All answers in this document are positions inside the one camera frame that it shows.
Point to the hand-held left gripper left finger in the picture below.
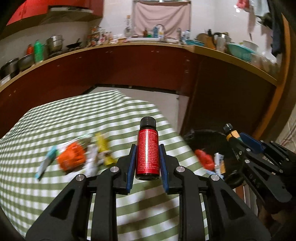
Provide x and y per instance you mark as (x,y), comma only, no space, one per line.
(131,166)

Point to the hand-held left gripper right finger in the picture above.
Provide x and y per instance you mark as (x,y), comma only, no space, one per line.
(163,166)

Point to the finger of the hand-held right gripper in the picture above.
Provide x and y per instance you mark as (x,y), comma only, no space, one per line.
(251,141)
(238,150)

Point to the yellow labelled small bottle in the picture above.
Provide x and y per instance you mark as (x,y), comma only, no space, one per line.
(232,135)

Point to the red labelled small bottle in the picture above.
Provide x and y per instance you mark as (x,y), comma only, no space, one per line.
(148,155)

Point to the black trash bin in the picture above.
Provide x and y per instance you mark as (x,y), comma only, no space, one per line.
(208,141)

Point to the red plastic bag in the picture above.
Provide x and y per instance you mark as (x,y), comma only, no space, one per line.
(204,160)

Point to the yellow wrapper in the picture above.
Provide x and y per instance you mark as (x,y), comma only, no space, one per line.
(103,143)

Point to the white paper wrapper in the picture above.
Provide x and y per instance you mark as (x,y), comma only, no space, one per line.
(92,160)

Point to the orange snack packet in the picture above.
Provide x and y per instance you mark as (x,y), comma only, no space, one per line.
(71,157)

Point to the teal stick sachet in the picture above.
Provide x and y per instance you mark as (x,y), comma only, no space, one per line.
(47,160)

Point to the wooden counter unit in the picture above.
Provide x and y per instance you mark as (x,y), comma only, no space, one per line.
(219,92)

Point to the green checked tablecloth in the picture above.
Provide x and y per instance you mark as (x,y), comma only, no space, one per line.
(104,111)

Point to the teal plastic basket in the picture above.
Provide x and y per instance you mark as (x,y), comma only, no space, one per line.
(240,52)

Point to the red-brown base cabinets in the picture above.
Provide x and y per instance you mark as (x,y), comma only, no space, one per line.
(115,64)

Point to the steel kettle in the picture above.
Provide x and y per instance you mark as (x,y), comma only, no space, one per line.
(220,41)

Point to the dark hanging cloth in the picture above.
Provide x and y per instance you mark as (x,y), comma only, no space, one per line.
(277,37)

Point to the white and yellow bottle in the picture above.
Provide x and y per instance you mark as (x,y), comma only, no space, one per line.
(161,33)

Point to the blue detergent bottle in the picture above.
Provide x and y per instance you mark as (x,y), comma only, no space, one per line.
(155,33)

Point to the group of seasoning bottles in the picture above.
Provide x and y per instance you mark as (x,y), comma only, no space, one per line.
(97,37)

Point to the hanging metal strainer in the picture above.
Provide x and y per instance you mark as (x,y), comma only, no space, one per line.
(128,32)

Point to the brown glass bottle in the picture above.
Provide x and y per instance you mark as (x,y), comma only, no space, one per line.
(145,33)

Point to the pale hanging towel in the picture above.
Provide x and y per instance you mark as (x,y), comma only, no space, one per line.
(260,7)

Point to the black wok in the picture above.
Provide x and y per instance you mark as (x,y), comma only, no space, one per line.
(74,45)

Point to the steel sink faucet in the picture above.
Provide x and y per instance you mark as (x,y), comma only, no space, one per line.
(164,31)

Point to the red hanging glove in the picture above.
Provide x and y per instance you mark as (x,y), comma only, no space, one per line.
(242,3)

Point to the steel stockpot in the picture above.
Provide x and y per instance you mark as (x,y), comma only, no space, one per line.
(55,44)

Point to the green thermos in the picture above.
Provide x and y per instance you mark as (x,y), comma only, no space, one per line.
(38,52)

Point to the steel bowl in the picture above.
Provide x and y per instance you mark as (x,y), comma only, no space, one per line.
(25,61)

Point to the pink window curtain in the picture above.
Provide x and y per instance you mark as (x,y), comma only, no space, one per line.
(161,16)

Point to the red thermos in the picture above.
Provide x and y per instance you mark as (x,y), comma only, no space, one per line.
(30,49)

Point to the black lidded pot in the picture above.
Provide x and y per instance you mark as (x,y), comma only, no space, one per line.
(9,68)

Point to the steel range hood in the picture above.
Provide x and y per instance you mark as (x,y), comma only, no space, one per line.
(69,12)

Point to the red wall cabinets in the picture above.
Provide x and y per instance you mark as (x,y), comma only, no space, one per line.
(23,14)

